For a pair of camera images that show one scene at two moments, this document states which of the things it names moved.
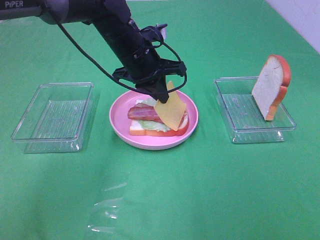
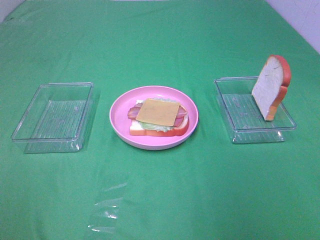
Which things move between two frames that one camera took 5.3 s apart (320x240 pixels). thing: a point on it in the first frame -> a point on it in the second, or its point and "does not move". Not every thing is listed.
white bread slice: (183, 128) does not move
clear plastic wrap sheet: (105, 213) does not move
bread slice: (271, 88) does not move
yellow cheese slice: (173, 111) -> (159, 111)
